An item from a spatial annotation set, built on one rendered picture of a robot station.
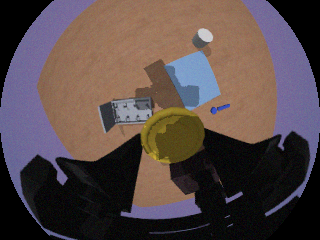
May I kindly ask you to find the dark grey dish rack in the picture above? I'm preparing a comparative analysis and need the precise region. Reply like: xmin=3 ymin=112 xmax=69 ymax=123
xmin=97 ymin=97 xmax=152 ymax=133

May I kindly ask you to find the yellow round plate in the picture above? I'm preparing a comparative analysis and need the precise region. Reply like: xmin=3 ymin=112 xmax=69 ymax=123
xmin=140 ymin=107 xmax=205 ymax=163

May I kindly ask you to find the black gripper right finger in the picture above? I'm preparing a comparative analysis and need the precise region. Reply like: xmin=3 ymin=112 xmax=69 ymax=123
xmin=203 ymin=128 xmax=281 ymax=197

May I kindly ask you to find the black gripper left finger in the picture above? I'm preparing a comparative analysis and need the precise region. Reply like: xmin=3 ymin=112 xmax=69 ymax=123
xmin=55 ymin=133 xmax=143 ymax=213

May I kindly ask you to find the light blue flat square mat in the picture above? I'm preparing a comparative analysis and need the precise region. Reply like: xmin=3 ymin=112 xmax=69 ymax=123
xmin=164 ymin=51 xmax=221 ymax=111

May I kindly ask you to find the grey cylinder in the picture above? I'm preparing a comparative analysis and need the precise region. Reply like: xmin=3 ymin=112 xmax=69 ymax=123
xmin=192 ymin=28 xmax=213 ymax=48

